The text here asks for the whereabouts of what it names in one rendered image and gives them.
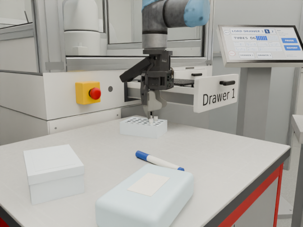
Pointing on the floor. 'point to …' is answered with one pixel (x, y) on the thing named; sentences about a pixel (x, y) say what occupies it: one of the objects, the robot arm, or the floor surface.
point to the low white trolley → (17, 172)
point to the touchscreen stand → (256, 114)
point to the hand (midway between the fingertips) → (148, 114)
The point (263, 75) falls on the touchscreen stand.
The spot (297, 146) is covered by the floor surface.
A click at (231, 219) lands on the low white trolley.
